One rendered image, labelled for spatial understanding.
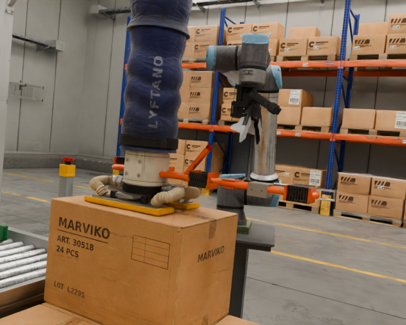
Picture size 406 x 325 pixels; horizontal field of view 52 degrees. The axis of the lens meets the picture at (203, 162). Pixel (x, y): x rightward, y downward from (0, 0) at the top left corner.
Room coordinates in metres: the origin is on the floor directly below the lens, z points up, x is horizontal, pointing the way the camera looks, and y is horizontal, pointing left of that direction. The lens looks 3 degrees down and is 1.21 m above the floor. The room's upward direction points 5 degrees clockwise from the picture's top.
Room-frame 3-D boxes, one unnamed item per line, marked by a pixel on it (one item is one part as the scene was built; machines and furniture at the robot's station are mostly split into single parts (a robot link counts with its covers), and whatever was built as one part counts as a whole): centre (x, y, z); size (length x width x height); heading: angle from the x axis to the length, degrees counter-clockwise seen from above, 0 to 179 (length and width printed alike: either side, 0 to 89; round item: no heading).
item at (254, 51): (1.42, -0.14, 1.53); 0.10 x 0.09 x 0.12; 168
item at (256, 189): (1.38, -0.20, 1.07); 0.07 x 0.07 x 0.04; 62
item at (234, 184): (1.61, -0.02, 1.08); 0.93 x 0.30 x 0.04; 62
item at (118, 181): (1.60, 0.21, 1.01); 0.34 x 0.25 x 0.06; 62
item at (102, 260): (1.59, 0.20, 0.74); 0.60 x 0.40 x 0.40; 60
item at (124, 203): (1.52, 0.26, 0.97); 0.34 x 0.10 x 0.05; 62
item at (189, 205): (1.68, 0.17, 0.97); 0.34 x 0.10 x 0.05; 62
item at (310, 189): (1.32, -0.31, 1.07); 0.08 x 0.07 x 0.05; 62
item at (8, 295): (1.76, 0.53, 0.58); 0.70 x 0.03 x 0.06; 152
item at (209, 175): (1.48, -0.01, 1.08); 0.10 x 0.08 x 0.06; 152
